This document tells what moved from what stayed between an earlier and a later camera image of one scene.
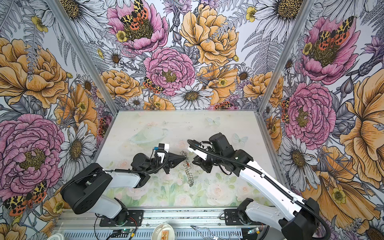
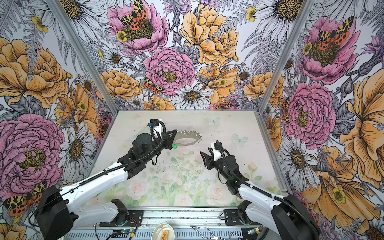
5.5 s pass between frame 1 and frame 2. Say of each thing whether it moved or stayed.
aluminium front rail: stayed
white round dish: stayed
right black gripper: moved
